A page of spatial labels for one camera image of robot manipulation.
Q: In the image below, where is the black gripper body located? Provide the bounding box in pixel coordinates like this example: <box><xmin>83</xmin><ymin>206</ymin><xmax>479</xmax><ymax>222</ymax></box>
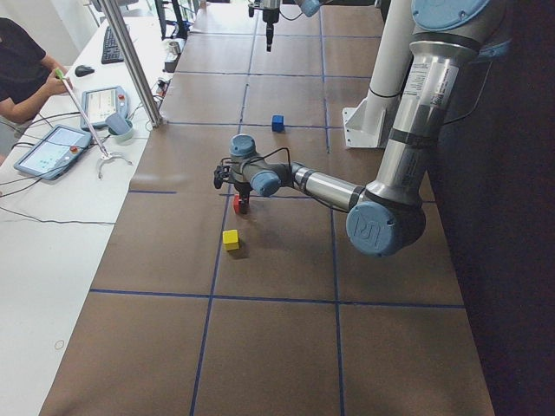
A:
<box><xmin>234</xmin><ymin>182</ymin><xmax>252</xmax><ymax>198</ymax></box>

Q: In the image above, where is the yellow cube block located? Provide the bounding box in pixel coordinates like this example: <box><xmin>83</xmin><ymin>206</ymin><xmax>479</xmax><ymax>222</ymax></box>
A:
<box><xmin>222</xmin><ymin>229</ymin><xmax>240</xmax><ymax>251</ymax></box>

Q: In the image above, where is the blue cube block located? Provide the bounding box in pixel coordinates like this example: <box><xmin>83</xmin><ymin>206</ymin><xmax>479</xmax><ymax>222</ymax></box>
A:
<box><xmin>271</xmin><ymin>114</ymin><xmax>284</xmax><ymax>133</ymax></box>

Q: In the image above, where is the red cube block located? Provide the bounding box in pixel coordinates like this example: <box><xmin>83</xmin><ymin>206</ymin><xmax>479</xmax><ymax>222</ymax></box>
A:
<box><xmin>232</xmin><ymin>195</ymin><xmax>241</xmax><ymax>214</ymax></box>

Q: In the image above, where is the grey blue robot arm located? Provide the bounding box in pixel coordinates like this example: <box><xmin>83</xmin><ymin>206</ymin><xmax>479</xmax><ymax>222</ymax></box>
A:
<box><xmin>213</xmin><ymin>1</ymin><xmax>513</xmax><ymax>257</ymax></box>

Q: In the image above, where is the metal can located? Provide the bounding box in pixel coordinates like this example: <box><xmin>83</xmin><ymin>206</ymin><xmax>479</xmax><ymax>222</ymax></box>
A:
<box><xmin>167</xmin><ymin>42</ymin><xmax>180</xmax><ymax>55</ymax></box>

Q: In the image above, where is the light blue cup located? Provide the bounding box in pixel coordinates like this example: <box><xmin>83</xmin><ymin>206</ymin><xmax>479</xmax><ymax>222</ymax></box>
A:
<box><xmin>106</xmin><ymin>113</ymin><xmax>134</xmax><ymax>144</ymax></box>

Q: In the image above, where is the white pillar with base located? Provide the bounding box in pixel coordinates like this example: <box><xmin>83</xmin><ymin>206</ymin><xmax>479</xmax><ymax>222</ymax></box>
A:
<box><xmin>343</xmin><ymin>0</ymin><xmax>415</xmax><ymax>148</ymax></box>

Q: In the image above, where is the long reacher grabber tool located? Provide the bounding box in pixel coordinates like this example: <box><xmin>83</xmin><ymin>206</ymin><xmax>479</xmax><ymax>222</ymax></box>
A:
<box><xmin>54</xmin><ymin>68</ymin><xmax>133</xmax><ymax>179</ymax></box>

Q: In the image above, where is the black keyboard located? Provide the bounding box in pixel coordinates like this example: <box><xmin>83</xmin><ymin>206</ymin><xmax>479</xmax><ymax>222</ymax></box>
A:
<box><xmin>101</xmin><ymin>26</ymin><xmax>125</xmax><ymax>65</ymax></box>

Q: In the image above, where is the far blue teach pendant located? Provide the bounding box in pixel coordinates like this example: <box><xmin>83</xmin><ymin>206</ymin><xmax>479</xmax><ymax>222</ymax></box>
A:
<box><xmin>82</xmin><ymin>86</ymin><xmax>128</xmax><ymax>128</ymax></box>

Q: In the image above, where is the blue teach pendant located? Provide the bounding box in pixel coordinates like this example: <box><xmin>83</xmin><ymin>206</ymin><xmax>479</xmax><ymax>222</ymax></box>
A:
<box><xmin>13</xmin><ymin>125</ymin><xmax>92</xmax><ymax>180</ymax></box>
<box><xmin>82</xmin><ymin>86</ymin><xmax>128</xmax><ymax>128</ymax></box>

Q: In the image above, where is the black computer mouse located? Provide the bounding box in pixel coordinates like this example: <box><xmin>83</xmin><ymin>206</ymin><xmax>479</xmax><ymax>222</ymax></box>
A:
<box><xmin>74</xmin><ymin>65</ymin><xmax>95</xmax><ymax>78</ymax></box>

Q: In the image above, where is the near blue teach pendant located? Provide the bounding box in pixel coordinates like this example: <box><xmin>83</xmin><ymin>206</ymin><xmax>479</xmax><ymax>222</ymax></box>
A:
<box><xmin>13</xmin><ymin>125</ymin><xmax>92</xmax><ymax>180</ymax></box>

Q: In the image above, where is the person in black shirt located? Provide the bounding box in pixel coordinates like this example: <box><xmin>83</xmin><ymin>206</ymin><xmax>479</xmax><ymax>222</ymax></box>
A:
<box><xmin>1</xmin><ymin>17</ymin><xmax>67</xmax><ymax>124</ymax></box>

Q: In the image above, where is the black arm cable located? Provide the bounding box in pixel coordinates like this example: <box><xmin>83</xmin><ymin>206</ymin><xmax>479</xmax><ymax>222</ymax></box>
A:
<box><xmin>220</xmin><ymin>146</ymin><xmax>348</xmax><ymax>213</ymax></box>

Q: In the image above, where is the aluminium frame post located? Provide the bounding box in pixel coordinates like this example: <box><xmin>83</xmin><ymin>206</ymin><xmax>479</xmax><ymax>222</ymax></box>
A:
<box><xmin>100</xmin><ymin>1</ymin><xmax>162</xmax><ymax>128</ymax></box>

